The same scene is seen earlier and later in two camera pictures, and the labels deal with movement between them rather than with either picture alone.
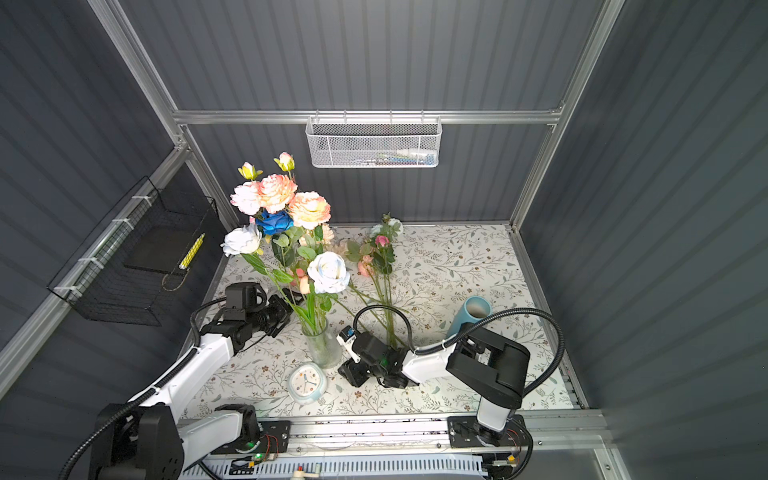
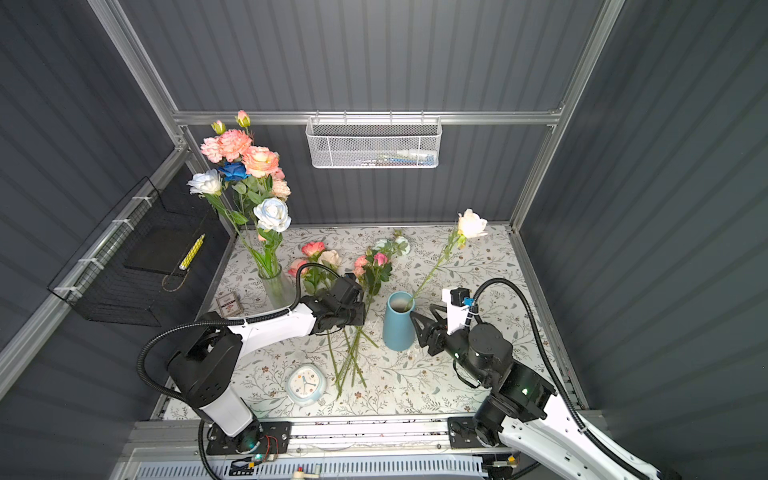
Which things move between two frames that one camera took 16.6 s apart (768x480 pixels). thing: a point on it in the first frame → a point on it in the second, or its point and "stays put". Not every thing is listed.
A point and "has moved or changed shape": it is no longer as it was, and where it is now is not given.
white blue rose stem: (329, 274) has moved or changed shape
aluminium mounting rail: (550, 434) stays put
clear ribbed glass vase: (326, 351) → (280, 290)
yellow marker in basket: (192, 252) stays put
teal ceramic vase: (472, 310) → (398, 331)
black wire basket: (135, 258) stays put
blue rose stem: (272, 222) → (233, 171)
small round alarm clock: (307, 384) stays put
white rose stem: (247, 239) → (209, 182)
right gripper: (351, 373) → (431, 329)
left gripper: (283, 311) → (361, 313)
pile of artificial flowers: (377, 261) → (319, 268)
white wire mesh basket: (374, 141) stays put
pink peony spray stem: (247, 195) → (211, 146)
